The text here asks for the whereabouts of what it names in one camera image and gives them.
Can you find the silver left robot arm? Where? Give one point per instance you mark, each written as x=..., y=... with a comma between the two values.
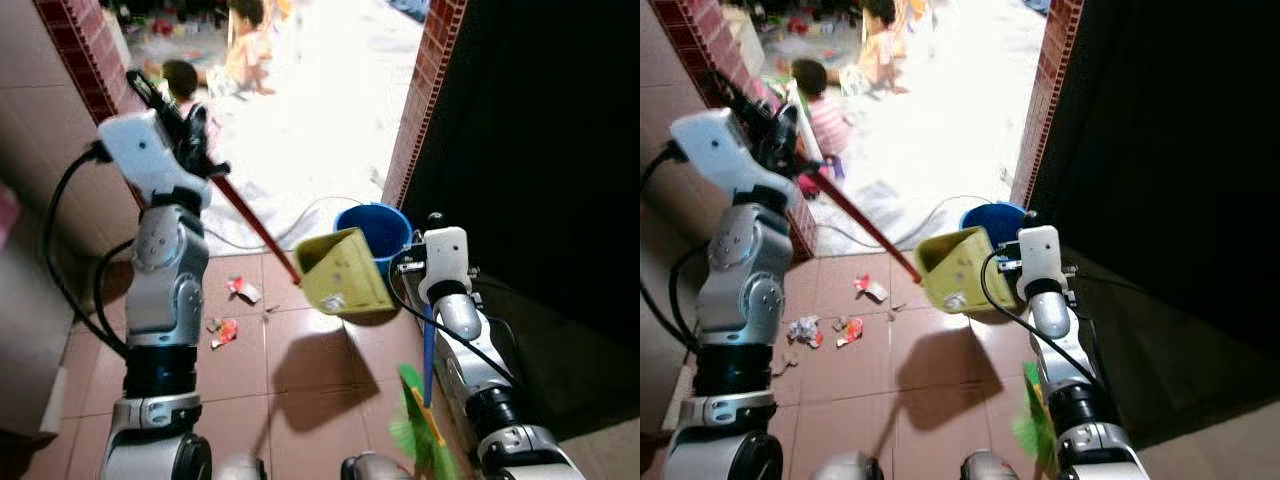
x=160, y=290
x=735, y=290

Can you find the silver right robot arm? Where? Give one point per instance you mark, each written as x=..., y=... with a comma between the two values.
x=1055, y=330
x=470, y=345

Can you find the child in pink striped shirt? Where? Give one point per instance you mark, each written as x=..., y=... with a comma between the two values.
x=182, y=82
x=825, y=115

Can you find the blue plastic bucket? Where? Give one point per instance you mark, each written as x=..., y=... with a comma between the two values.
x=995, y=218
x=385, y=228

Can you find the child in orange dress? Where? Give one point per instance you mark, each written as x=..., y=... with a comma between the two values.
x=882, y=50
x=248, y=50

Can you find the scattered colourful toys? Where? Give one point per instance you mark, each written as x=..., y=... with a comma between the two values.
x=800, y=25
x=170, y=25

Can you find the red and white flat wrapper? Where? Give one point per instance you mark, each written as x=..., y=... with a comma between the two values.
x=245, y=290
x=872, y=288

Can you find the crumpled white paper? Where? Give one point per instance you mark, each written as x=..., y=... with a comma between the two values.
x=805, y=331

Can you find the crumpled red and white wrapper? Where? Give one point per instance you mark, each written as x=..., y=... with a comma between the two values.
x=224, y=333
x=852, y=332

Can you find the silver right robot leg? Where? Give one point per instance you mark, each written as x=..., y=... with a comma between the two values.
x=992, y=467
x=375, y=467

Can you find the silver robot leg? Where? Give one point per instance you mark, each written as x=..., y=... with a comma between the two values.
x=850, y=467
x=240, y=468
x=375, y=467
x=992, y=467

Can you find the silver left robot leg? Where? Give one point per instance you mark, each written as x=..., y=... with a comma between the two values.
x=240, y=468
x=850, y=467

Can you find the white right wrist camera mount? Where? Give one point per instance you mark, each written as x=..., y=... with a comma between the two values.
x=447, y=258
x=1040, y=255

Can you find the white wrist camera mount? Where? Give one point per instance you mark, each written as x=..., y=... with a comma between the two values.
x=447, y=258
x=1040, y=255
x=140, y=150
x=715, y=145

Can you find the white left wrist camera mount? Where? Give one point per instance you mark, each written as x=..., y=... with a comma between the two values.
x=140, y=150
x=715, y=145

